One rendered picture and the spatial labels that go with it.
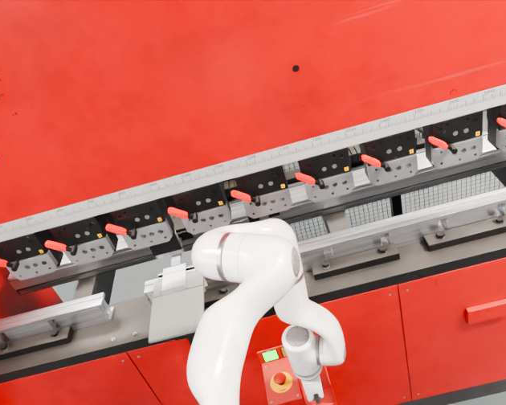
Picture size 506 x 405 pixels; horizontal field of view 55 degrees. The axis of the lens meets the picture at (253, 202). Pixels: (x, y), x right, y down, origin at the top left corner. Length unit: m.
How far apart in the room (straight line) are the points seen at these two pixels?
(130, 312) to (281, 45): 1.11
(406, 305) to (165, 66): 1.14
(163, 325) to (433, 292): 0.92
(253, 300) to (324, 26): 0.74
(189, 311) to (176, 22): 0.87
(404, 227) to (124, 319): 1.05
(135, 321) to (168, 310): 0.24
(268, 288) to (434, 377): 1.42
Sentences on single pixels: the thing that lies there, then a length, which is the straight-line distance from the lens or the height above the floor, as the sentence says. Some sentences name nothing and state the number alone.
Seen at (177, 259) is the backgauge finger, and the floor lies 1.00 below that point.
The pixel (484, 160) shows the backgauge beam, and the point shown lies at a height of 0.95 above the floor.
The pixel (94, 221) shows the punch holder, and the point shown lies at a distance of 1.60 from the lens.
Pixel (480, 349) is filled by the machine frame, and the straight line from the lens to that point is 2.18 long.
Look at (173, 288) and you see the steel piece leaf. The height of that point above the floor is 1.02.
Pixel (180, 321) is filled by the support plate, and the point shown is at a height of 1.00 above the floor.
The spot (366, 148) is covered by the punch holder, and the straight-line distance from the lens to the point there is 1.50.
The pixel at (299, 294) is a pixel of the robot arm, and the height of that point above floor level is 1.26.
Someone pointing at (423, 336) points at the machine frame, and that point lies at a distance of 2.00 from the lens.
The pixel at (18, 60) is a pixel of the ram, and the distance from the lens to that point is 1.40.
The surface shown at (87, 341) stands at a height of 0.88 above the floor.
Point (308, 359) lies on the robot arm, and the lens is 1.33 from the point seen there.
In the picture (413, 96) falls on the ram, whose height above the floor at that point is 1.44.
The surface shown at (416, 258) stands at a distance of 1.76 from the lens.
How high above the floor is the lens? 2.13
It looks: 36 degrees down
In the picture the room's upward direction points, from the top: 18 degrees counter-clockwise
